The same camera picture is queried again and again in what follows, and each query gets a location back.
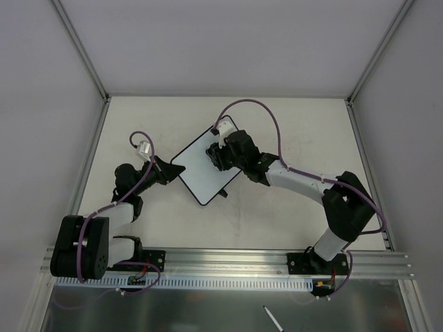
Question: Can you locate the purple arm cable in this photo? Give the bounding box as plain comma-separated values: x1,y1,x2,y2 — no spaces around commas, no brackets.
51,131,162,309
211,98,387,302

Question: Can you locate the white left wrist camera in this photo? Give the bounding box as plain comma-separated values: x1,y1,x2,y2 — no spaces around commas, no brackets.
136,140,152,162

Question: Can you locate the aluminium mounting rail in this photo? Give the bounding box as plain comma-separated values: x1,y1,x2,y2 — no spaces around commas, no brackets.
39,244,415,279

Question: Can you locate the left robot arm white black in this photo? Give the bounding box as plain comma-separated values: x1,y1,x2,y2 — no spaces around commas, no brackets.
50,156,186,282

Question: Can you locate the white marker pen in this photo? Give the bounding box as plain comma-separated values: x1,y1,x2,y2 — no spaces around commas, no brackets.
263,306,284,332

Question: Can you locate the right aluminium frame post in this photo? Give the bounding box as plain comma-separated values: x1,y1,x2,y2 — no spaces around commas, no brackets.
347,0,415,106

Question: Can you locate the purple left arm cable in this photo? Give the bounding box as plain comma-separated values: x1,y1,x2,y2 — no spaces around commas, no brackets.
51,131,162,309

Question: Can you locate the aluminium frame post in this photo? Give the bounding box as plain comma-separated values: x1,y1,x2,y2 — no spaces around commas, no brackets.
347,0,415,106
49,0,109,102

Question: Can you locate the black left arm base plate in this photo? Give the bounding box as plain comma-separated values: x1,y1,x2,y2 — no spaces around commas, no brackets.
107,249,166,273

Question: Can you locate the white whiteboard black frame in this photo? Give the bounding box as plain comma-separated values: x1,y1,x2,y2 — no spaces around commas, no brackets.
170,125,241,206

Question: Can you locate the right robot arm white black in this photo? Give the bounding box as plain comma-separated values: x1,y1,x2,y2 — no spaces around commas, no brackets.
206,130,375,274

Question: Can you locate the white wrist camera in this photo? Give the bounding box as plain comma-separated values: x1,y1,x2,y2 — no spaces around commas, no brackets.
136,140,152,162
217,120,237,148

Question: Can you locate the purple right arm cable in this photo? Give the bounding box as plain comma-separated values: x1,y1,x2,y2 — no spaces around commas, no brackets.
211,98,387,302

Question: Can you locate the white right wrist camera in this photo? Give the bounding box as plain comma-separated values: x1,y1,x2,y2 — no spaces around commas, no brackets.
217,120,237,148

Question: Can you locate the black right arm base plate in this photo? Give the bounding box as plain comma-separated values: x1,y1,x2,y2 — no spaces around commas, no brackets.
286,252,350,276

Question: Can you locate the white slotted cable duct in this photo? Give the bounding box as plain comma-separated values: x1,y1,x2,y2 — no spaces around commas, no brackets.
55,274,314,293

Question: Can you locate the left aluminium frame post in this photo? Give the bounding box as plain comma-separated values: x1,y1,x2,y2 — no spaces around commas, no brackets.
49,0,109,102

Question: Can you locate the black whiteboard clip lower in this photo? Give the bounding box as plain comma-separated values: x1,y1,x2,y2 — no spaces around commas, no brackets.
219,189,228,198

